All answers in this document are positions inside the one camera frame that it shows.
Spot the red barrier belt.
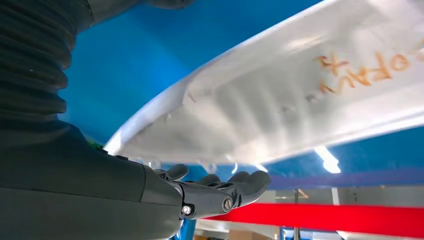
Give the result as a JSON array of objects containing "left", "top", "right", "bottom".
[{"left": 204, "top": 202, "right": 424, "bottom": 240}]

